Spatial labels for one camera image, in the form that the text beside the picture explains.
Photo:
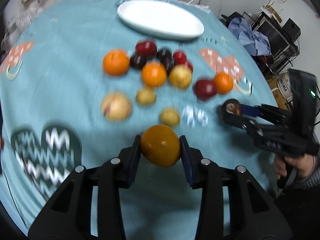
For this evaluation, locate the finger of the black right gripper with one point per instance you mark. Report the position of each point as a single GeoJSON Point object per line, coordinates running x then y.
{"type": "Point", "coordinates": [265, 111]}
{"type": "Point", "coordinates": [239, 121]}

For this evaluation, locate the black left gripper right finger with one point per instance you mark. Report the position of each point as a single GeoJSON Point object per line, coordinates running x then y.
{"type": "Point", "coordinates": [233, 204]}

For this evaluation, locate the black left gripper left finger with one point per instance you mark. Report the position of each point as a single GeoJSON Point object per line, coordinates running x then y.
{"type": "Point", "coordinates": [87, 204]}

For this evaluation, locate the dark brown fruit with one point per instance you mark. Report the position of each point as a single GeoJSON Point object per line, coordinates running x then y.
{"type": "Point", "coordinates": [233, 107]}

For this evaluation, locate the small orange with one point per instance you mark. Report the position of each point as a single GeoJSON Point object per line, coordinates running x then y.
{"type": "Point", "coordinates": [223, 82]}

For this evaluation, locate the small yellow fruit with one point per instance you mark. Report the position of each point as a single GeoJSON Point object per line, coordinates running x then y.
{"type": "Point", "coordinates": [146, 96]}
{"type": "Point", "coordinates": [170, 116]}

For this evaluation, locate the dark yellow-orange round fruit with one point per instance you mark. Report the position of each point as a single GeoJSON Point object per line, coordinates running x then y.
{"type": "Point", "coordinates": [160, 146]}

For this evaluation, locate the person's right hand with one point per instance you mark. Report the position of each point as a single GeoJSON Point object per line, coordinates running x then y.
{"type": "Point", "coordinates": [305, 165]}

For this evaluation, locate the black metal shelf rack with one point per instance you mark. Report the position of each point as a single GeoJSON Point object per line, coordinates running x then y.
{"type": "Point", "coordinates": [283, 49]}

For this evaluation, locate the blue crumpled cloth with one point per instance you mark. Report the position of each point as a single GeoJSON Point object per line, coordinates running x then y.
{"type": "Point", "coordinates": [256, 43]}

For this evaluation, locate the red cherry fruit lower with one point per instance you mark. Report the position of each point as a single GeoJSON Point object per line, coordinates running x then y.
{"type": "Point", "coordinates": [189, 65]}

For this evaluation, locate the red cherry fruit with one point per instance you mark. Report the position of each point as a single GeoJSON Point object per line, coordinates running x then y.
{"type": "Point", "coordinates": [189, 65]}
{"type": "Point", "coordinates": [180, 57]}

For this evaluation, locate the yellow pear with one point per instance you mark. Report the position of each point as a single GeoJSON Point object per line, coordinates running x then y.
{"type": "Point", "coordinates": [180, 77]}

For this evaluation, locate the black speaker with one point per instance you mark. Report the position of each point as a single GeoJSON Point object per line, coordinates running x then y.
{"type": "Point", "coordinates": [293, 31]}

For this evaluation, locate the red cherry fruit upper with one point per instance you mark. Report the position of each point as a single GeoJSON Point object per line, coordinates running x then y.
{"type": "Point", "coordinates": [180, 57]}

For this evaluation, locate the dark plum lower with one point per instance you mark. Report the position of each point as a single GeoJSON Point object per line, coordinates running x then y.
{"type": "Point", "coordinates": [169, 63]}

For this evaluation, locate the orange center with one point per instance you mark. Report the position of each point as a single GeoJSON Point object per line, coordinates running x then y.
{"type": "Point", "coordinates": [154, 74]}

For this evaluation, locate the dark plum middle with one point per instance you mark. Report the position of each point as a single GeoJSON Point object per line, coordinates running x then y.
{"type": "Point", "coordinates": [163, 54]}

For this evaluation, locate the dark plum left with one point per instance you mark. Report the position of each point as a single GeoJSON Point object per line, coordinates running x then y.
{"type": "Point", "coordinates": [137, 61]}

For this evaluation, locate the teal patterned tablecloth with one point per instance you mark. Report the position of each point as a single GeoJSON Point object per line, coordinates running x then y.
{"type": "Point", "coordinates": [52, 120]}

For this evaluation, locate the white oval plate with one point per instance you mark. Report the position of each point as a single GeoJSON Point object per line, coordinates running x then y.
{"type": "Point", "coordinates": [160, 19]}

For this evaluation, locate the large orange left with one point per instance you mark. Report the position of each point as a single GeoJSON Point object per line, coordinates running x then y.
{"type": "Point", "coordinates": [116, 62]}

